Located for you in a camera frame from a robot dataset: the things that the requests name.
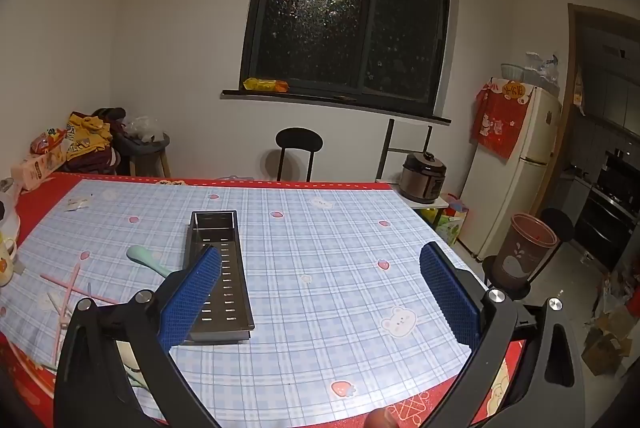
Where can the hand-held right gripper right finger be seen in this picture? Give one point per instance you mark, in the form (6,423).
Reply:
(450,298)

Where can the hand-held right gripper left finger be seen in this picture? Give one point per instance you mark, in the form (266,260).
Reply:
(192,298)

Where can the metal utensil tray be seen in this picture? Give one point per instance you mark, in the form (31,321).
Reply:
(227,273)

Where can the person's right hand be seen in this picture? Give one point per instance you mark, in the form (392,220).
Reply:
(381,420)

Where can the black stool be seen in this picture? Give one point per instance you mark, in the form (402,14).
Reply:
(490,270)

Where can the green spoon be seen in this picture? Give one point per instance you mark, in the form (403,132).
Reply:
(142,254)

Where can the green box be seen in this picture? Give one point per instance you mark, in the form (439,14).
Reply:
(450,230)

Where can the brown trash bin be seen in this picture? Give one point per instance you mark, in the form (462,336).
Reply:
(525,258)

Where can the brown rice cooker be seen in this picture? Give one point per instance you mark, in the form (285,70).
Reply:
(422,178)

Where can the blue plaid table mat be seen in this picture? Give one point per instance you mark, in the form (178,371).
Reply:
(325,258)

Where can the cream fridge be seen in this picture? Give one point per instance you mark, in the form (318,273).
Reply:
(525,188)

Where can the white paper tags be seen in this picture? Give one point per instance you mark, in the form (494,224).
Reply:
(79,203)

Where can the grey stool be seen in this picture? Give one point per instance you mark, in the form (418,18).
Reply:
(150,148)

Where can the cardboard box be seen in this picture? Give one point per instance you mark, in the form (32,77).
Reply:
(600,348)

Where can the black metal rack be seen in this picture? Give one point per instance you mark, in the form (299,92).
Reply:
(386,146)

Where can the dark red clothing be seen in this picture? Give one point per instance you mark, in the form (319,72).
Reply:
(92,163)

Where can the black kitchen oven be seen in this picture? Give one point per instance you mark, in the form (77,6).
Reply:
(605,218)

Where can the clear plastic bag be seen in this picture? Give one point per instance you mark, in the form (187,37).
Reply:
(142,128)

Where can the red printed cloth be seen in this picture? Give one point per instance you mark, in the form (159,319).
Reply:
(500,118)

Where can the black chair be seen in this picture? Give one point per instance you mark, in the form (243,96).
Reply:
(298,141)

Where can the cream cartoon print mug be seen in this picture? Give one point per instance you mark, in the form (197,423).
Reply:
(6,258)

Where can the orange snack bag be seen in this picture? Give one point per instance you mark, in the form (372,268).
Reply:
(47,141)

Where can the yellow snack packet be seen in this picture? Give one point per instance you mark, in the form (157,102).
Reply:
(265,84)

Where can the dark window sill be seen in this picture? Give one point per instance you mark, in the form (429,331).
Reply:
(300,97)

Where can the stacked bowls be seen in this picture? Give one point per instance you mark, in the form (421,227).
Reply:
(512,71)

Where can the clear plastic bags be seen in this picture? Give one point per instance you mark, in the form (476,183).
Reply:
(542,71)

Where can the grey kitchen cabinets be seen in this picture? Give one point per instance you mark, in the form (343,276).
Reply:
(610,98)

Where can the dark window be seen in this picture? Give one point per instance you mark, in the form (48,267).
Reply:
(350,8)

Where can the brown door frame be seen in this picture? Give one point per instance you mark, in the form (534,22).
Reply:
(600,11)

